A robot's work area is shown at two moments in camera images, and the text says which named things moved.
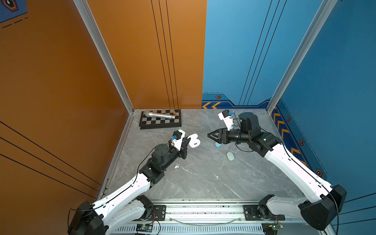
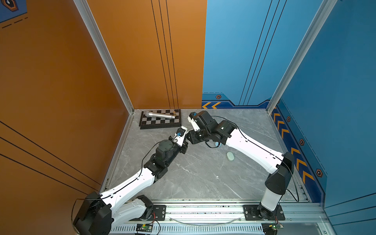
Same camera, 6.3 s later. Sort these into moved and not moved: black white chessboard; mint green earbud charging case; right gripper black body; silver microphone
Moved: right gripper black body
Not moved: black white chessboard; mint green earbud charging case; silver microphone
